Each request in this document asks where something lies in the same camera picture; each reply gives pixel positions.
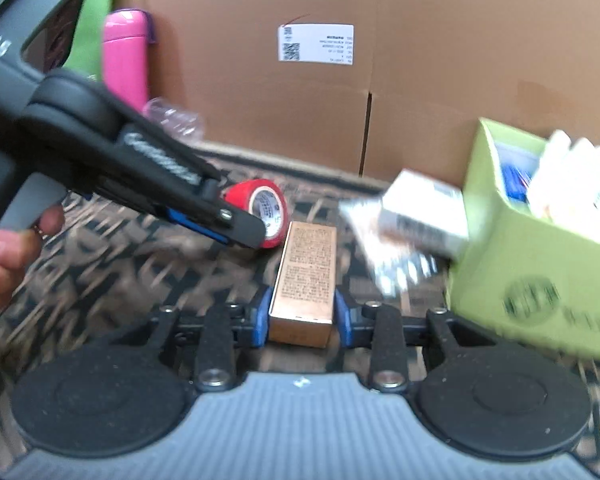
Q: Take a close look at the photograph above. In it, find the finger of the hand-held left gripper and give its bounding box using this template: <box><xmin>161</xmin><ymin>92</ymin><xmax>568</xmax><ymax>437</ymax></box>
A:
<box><xmin>100</xmin><ymin>95</ymin><xmax>269</xmax><ymax>251</ymax></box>
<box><xmin>166</xmin><ymin>210</ymin><xmax>232</xmax><ymax>247</ymax></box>

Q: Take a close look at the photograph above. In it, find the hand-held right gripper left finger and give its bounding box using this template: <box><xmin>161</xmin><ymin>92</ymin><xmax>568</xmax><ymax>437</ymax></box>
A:
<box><xmin>139</xmin><ymin>287</ymin><xmax>274</xmax><ymax>394</ymax></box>

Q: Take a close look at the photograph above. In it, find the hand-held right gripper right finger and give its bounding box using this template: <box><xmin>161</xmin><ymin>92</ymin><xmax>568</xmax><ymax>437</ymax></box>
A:
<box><xmin>333</xmin><ymin>287</ymin><xmax>462</xmax><ymax>394</ymax></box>

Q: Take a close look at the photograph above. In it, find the copper brown slim box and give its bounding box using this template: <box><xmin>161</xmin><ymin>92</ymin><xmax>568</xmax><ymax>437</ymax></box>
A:
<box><xmin>268</xmin><ymin>221</ymin><xmax>338</xmax><ymax>349</ymax></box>

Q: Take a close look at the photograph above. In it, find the red tape roll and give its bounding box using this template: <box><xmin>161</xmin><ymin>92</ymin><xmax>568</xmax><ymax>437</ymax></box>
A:
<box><xmin>223</xmin><ymin>178</ymin><xmax>289</xmax><ymax>250</ymax></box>

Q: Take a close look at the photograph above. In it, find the light green cardboard box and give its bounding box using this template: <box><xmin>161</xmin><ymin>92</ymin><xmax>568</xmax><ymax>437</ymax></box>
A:
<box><xmin>445</xmin><ymin>117</ymin><xmax>600</xmax><ymax>363</ymax></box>

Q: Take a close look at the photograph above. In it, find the blue snack packet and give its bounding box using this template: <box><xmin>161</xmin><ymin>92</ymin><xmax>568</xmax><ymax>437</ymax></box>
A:
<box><xmin>497</xmin><ymin>141</ymin><xmax>542</xmax><ymax>204</ymax></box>

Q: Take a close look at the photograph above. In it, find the person's left hand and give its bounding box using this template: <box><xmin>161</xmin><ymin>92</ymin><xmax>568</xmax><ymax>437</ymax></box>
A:
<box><xmin>0</xmin><ymin>205</ymin><xmax>67</xmax><ymax>314</ymax></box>

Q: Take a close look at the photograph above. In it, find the clear plastic bottle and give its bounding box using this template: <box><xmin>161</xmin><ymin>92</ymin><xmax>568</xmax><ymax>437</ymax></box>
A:
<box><xmin>144</xmin><ymin>97</ymin><xmax>205</xmax><ymax>142</ymax></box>

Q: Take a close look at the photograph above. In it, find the silver foil packet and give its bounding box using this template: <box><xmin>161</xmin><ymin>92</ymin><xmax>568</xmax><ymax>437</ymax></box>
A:
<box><xmin>339</xmin><ymin>197</ymin><xmax>451</xmax><ymax>298</ymax></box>

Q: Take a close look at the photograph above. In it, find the pink thermos bottle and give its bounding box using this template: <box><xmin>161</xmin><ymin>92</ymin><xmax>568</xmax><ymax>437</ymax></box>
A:
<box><xmin>102</xmin><ymin>8</ymin><xmax>153</xmax><ymax>113</ymax></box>

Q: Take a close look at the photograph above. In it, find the green tote bag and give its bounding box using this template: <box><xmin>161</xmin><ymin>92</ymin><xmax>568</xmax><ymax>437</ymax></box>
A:
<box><xmin>62</xmin><ymin>0</ymin><xmax>117</xmax><ymax>81</ymax></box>

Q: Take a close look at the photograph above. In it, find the small white box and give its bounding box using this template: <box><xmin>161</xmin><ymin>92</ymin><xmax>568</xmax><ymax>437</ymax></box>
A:
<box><xmin>380</xmin><ymin>169</ymin><xmax>471</xmax><ymax>257</ymax></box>

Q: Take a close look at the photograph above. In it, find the large brown cardboard box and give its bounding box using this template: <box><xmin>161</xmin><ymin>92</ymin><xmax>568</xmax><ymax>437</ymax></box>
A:
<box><xmin>115</xmin><ymin>0</ymin><xmax>600</xmax><ymax>186</ymax></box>

